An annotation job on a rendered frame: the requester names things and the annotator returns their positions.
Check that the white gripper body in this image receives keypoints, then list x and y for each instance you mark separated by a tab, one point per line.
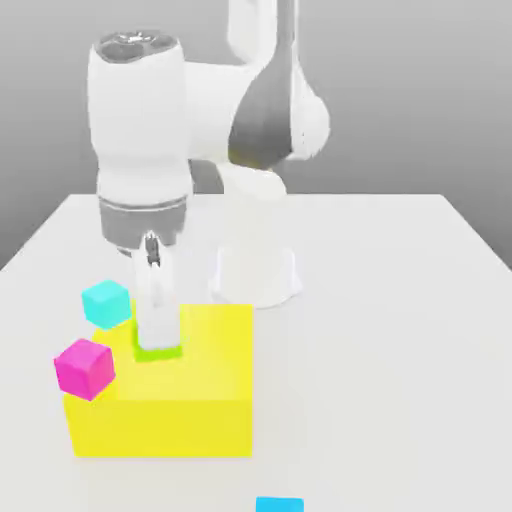
156	308

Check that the small lime green cube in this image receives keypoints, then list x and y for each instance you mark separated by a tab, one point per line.
156	353

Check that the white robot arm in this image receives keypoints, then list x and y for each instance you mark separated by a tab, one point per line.
136	132

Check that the small cyan cube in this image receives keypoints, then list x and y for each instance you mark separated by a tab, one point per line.
106	304

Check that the small magenta cube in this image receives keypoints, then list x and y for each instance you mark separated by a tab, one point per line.
83	368

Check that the small blue cube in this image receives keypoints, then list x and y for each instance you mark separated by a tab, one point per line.
279	504

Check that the large yellow box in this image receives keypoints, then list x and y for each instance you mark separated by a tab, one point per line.
180	400

